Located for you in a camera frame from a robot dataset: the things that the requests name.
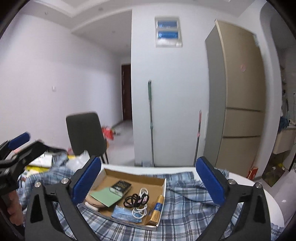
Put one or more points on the beige cabinet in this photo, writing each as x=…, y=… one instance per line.
x=284, y=141

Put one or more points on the blue wet wipes pack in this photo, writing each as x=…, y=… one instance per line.
x=125, y=214

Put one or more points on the gold blue carton box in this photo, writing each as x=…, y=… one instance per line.
x=154, y=214

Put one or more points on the red plastic bag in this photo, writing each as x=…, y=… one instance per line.
x=109, y=133

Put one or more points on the clear plastic bag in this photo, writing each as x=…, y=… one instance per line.
x=77, y=162

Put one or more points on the gold three-door refrigerator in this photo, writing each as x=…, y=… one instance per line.
x=237, y=97

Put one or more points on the black chair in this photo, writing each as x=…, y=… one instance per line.
x=85, y=134

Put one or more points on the red box on floor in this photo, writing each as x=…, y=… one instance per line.
x=252, y=173

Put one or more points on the blue plaid shirt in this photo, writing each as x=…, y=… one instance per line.
x=188, y=208

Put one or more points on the black face tissue pack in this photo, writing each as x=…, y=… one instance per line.
x=120, y=188

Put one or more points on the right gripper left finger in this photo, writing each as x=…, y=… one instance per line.
x=42, y=222

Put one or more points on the person's left hand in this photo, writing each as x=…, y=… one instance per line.
x=15, y=209

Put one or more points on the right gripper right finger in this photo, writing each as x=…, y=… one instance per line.
x=253, y=221

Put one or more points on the dark brown door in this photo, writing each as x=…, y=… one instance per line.
x=126, y=89

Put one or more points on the shallow cardboard box tray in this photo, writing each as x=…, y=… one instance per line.
x=155, y=187

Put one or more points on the green square cloth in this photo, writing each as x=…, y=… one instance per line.
x=105, y=196

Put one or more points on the wall electrical panel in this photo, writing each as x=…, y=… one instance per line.
x=168, y=32

